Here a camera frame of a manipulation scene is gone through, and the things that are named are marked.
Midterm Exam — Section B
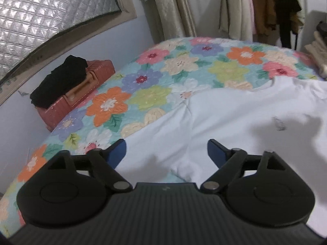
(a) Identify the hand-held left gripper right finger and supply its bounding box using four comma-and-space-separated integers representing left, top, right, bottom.
200, 138, 286, 194

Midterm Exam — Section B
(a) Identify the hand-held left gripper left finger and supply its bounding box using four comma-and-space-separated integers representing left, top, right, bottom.
48, 138, 133, 193

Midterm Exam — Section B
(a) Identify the white shirt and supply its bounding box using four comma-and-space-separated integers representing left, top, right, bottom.
116, 75, 327, 235

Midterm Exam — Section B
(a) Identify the floral quilted blanket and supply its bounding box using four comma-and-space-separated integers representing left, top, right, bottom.
0, 36, 318, 225

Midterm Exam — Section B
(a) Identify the pink suitcase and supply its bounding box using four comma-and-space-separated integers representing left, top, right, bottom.
37, 60, 115, 133

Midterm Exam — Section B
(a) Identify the black cloth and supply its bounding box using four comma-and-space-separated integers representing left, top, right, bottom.
30, 55, 88, 108

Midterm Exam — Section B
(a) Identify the hanging white garment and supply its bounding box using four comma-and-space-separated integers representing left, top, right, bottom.
240, 0, 254, 41

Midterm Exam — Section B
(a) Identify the hanging beige garment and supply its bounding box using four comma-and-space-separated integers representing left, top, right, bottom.
219, 0, 246, 39

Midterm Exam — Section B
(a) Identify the hanging pink garment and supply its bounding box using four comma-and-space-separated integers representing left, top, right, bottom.
246, 0, 257, 35

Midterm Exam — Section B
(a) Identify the beige curtain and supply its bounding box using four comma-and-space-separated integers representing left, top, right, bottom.
146, 0, 197, 44

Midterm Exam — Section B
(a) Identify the hanging brown garment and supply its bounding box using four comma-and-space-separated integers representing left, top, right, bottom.
252, 0, 278, 35

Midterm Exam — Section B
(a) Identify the hanging black garment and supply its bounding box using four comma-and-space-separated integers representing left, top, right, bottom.
271, 0, 302, 49

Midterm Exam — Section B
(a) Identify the silver quilted window cover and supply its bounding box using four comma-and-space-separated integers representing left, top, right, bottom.
0, 0, 122, 74

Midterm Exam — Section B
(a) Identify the beige window frame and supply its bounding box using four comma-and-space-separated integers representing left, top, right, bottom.
0, 0, 137, 106

